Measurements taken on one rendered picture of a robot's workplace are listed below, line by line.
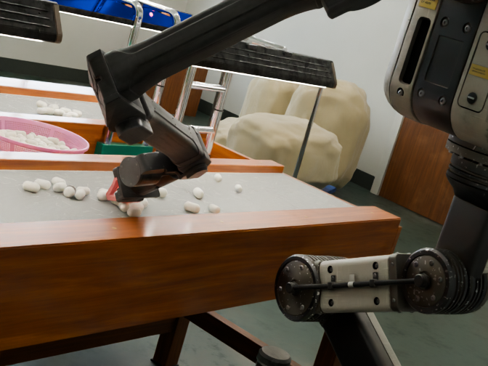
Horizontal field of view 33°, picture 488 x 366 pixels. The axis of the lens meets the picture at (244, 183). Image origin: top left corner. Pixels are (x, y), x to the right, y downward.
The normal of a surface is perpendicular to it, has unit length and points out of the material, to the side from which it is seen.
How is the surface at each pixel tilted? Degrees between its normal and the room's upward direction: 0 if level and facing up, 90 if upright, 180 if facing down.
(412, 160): 90
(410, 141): 90
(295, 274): 90
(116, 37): 90
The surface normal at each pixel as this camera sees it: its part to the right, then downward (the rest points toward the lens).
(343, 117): -0.01, 0.21
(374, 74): -0.69, -0.04
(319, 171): 0.70, 0.40
